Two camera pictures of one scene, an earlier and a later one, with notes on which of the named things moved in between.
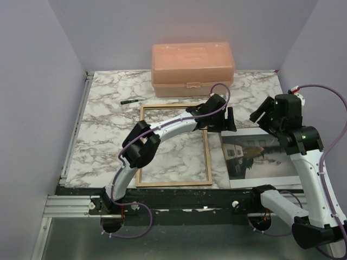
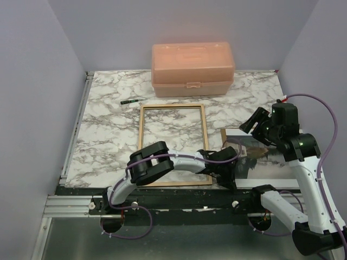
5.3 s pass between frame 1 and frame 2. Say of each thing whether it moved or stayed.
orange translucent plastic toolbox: stayed
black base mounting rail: stayed
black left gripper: moved
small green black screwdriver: stayed
